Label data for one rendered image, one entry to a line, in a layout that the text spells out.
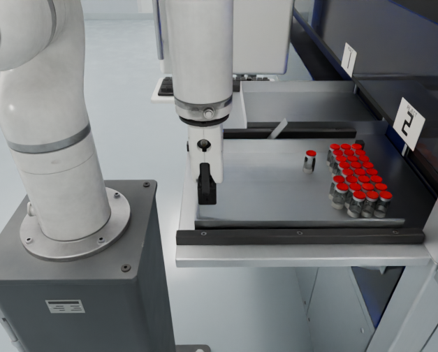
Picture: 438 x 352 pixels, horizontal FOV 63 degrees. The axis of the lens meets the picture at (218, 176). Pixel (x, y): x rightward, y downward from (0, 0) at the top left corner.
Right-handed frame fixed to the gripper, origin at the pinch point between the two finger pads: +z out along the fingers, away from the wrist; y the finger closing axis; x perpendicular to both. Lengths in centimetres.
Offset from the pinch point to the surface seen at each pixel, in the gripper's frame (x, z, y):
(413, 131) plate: -35.0, -8.9, 4.5
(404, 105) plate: -35.0, -11.2, 9.7
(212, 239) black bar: -0.8, 2.9, -8.1
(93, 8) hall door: 182, 74, 543
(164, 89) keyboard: 16, 9, 69
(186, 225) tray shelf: 3.7, 4.4, -3.5
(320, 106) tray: -31, 5, 43
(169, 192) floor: 27, 92, 116
